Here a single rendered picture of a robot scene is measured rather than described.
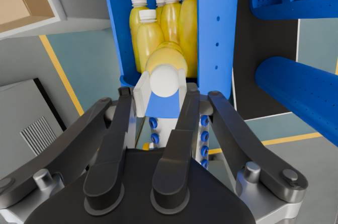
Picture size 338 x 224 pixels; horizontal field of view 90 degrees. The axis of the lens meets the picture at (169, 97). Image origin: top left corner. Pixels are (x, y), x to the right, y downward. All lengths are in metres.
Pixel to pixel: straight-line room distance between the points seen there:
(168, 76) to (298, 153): 2.32
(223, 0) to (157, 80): 0.19
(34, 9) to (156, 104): 0.40
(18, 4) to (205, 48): 0.45
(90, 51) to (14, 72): 0.81
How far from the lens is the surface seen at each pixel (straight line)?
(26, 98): 1.89
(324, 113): 1.01
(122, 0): 0.51
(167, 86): 0.22
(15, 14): 0.58
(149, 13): 0.42
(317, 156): 2.62
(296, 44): 1.67
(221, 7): 0.34
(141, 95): 0.16
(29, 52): 2.04
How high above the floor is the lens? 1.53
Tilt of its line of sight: 66 degrees down
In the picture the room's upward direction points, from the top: 175 degrees counter-clockwise
